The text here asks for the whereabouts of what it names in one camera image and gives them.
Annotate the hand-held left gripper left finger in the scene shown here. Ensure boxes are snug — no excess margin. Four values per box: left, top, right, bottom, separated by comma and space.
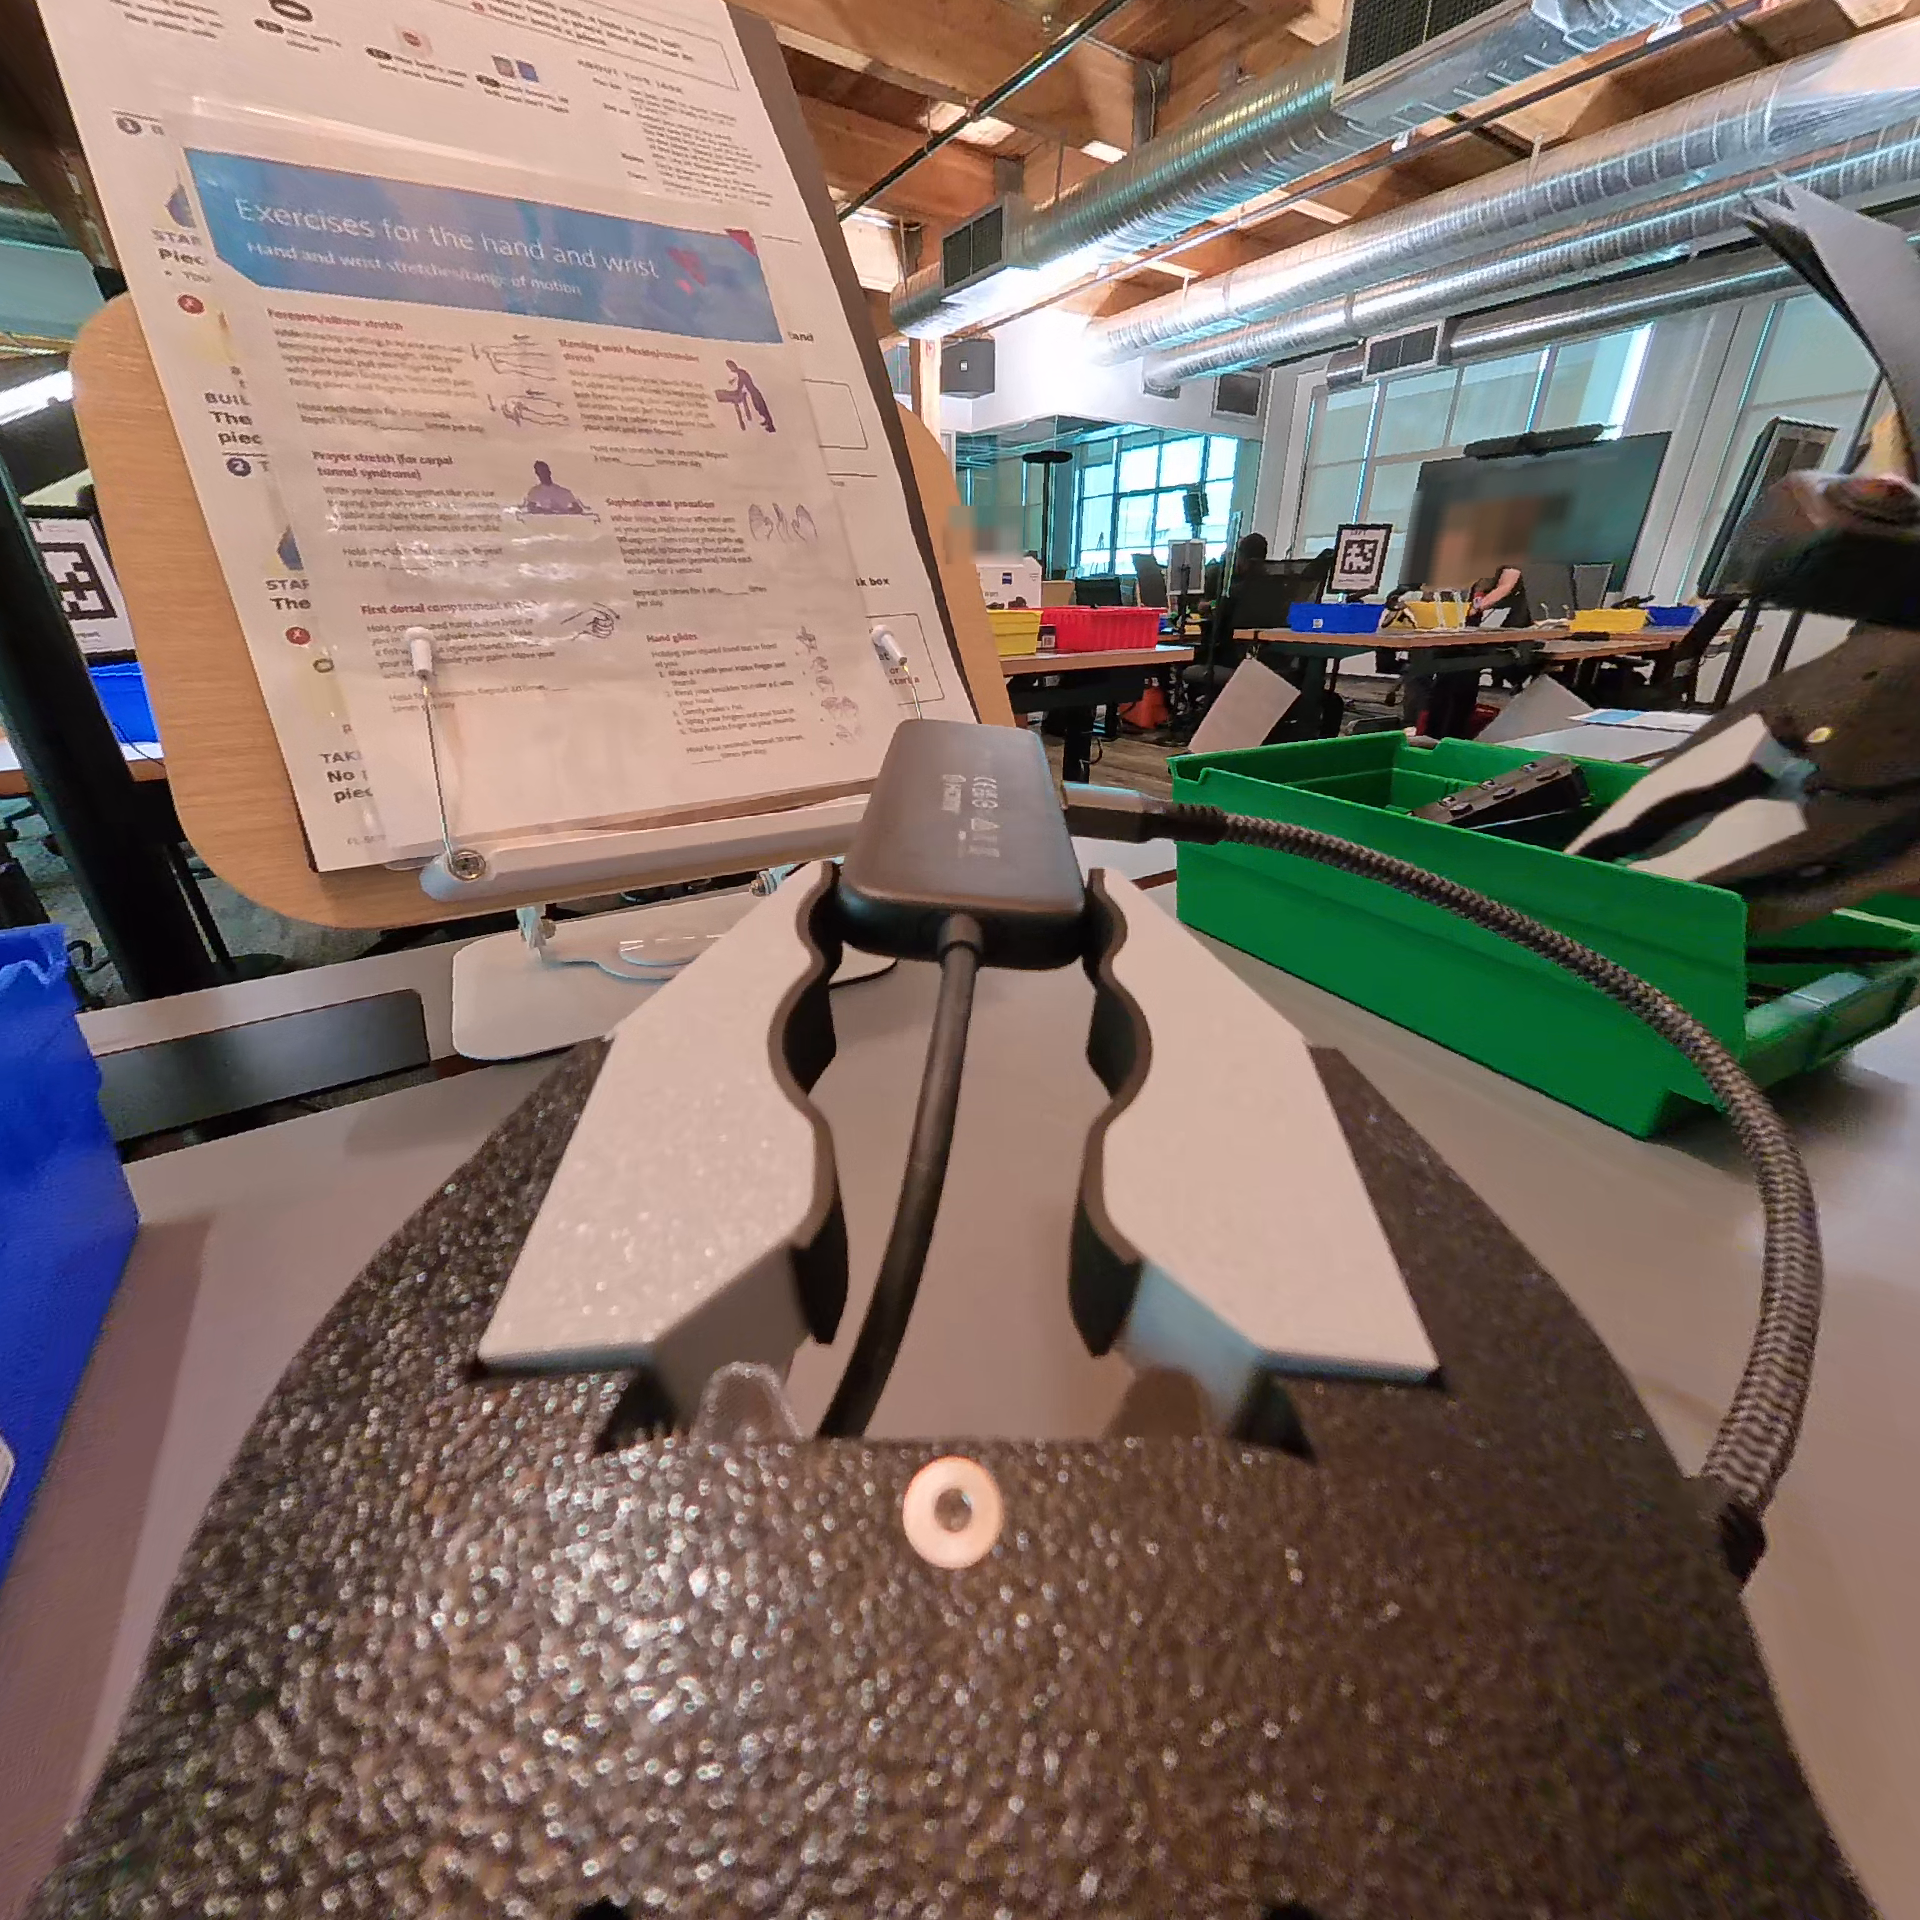
476, 863, 852, 1425

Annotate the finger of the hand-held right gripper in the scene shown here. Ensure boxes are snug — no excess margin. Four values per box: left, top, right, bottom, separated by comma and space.
1564, 704, 1827, 895

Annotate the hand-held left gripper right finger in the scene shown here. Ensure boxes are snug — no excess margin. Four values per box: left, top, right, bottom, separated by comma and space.
1070, 873, 1442, 1446

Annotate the large black usb hub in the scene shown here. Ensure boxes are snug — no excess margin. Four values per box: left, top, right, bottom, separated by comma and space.
1414, 754, 1598, 830

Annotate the short black hub cable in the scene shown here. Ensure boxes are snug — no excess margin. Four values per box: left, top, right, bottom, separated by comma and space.
814, 911, 989, 1442

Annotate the green plastic bin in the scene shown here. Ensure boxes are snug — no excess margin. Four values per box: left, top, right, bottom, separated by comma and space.
1169, 730, 1920, 1148

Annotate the grey braided usb cable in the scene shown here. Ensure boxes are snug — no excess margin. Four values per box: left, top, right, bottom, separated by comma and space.
1058, 790, 1827, 1579

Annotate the wooden desk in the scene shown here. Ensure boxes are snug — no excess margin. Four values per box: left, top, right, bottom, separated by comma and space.
998, 643, 1197, 682
1249, 619, 1706, 659

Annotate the large dark screen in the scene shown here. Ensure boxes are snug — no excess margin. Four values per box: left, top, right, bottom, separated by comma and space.
1414, 431, 1678, 602

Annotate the grey card sheet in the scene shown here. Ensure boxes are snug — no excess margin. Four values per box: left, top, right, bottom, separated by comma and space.
1188, 657, 1308, 762

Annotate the black metal pole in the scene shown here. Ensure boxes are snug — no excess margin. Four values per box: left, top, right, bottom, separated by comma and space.
0, 451, 226, 999

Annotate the wooden document stand with papers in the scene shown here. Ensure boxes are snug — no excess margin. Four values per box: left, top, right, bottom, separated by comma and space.
30, 0, 1022, 1066

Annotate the grey curved strap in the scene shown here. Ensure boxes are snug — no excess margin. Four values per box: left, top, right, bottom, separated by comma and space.
1738, 182, 1920, 452

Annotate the silver ventilation duct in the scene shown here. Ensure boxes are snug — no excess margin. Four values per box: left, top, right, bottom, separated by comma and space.
1088, 113, 1920, 395
892, 0, 1653, 339

